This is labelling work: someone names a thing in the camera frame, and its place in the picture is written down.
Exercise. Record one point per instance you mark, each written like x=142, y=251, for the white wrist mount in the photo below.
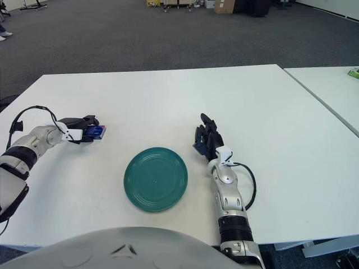
x=74, y=134
x=224, y=154

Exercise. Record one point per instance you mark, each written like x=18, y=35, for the seated person, white shoes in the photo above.
x=6, y=34

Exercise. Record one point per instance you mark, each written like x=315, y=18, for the white right wrist mount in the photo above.
x=224, y=154

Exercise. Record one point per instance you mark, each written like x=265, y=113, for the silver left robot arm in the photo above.
x=39, y=137

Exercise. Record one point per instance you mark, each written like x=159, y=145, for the grey robot torso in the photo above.
x=112, y=252

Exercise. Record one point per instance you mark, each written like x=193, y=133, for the yellow crate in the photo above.
x=152, y=2

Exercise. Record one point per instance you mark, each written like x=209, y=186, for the green box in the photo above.
x=354, y=73

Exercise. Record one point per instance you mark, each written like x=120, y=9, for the black stand base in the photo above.
x=36, y=5

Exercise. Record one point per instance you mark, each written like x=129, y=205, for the black equipment base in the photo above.
x=347, y=259

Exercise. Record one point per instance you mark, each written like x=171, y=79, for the black cabinet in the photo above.
x=252, y=7

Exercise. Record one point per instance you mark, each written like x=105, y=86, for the wheeled metal cart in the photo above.
x=185, y=3

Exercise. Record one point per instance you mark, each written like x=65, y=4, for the brown cardboard box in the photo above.
x=224, y=6

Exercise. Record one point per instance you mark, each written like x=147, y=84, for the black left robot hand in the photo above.
x=74, y=123

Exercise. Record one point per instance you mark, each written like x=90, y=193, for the white left wrist mount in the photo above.
x=74, y=134

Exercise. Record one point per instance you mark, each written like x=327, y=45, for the white table frame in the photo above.
x=322, y=248

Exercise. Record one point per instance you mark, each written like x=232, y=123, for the green round plate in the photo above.
x=155, y=182

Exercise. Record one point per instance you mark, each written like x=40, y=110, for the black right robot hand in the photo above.
x=211, y=140

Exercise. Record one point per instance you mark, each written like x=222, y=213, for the blue purple gum box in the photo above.
x=96, y=131

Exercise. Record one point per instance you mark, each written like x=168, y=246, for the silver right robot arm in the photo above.
x=227, y=179

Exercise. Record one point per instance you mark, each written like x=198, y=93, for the black office chair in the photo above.
x=4, y=12

